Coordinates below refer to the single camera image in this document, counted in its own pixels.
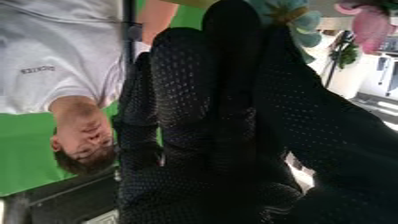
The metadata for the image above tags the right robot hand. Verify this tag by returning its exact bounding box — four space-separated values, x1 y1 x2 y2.
112 0 398 224

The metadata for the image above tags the black stand pole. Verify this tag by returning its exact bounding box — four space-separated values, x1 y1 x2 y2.
120 0 144 68

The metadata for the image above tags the blue flower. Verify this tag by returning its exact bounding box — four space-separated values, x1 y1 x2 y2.
245 0 325 64

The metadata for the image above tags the person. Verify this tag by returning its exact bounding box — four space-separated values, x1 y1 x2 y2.
0 0 181 177

